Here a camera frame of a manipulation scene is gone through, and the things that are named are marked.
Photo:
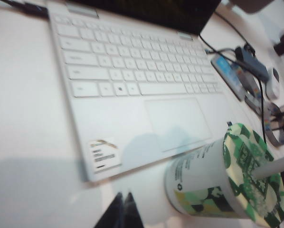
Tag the black eyeglasses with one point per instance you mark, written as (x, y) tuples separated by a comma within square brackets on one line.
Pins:
[(278, 116)]

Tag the white round device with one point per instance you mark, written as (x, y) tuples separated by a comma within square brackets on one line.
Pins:
[(273, 83)]

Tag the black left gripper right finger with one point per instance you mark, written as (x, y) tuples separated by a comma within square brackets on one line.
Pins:
[(132, 213)]

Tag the white laptop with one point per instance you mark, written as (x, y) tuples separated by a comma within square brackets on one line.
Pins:
[(108, 59)]

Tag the white drinking straw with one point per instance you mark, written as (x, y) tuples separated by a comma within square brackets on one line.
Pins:
[(275, 166)]

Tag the green white drink cup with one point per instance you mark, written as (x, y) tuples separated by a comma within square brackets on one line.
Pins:
[(199, 171)]

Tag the grey blue dongle adapter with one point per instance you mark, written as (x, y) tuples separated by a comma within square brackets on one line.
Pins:
[(253, 64)]

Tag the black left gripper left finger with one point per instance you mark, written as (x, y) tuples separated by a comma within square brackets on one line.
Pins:
[(113, 213)]

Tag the grey desk partition panel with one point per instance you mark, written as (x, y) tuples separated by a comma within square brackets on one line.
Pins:
[(256, 6)]

